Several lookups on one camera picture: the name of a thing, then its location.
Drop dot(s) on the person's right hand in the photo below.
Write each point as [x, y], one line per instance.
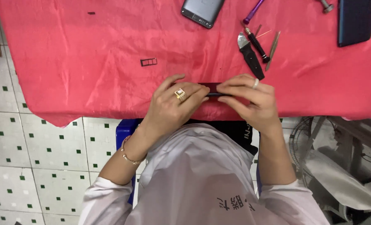
[260, 106]

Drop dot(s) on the person's left hand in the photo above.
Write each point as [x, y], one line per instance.
[166, 109]

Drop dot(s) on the black phone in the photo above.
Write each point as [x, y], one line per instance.
[215, 88]

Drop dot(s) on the black trousers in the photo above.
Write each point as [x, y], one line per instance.
[232, 132]

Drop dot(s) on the blue plastic stool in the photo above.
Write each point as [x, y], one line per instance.
[124, 129]

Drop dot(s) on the black card tray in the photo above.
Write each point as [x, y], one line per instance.
[141, 62]

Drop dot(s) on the floor fan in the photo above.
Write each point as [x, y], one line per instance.
[301, 143]

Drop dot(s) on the metal tweezers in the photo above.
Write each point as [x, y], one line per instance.
[272, 50]

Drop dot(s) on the black screwdriver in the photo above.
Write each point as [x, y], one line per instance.
[257, 45]

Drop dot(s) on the thin wooden stick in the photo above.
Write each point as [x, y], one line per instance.
[264, 33]

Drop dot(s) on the thin metal pin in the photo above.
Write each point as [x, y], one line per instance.
[258, 30]

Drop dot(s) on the red cloth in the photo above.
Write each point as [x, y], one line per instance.
[95, 78]

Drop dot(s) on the purple screwdriver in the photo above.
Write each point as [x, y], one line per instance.
[252, 12]

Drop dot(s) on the grey metal stand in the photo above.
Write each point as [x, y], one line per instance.
[357, 137]

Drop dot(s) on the grey phone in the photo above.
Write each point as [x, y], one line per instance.
[202, 11]

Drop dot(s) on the grey cloth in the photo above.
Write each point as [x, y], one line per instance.
[338, 178]

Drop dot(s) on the silver metal tool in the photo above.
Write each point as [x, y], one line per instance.
[326, 6]

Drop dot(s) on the dark blue phone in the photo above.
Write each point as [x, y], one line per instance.
[355, 22]

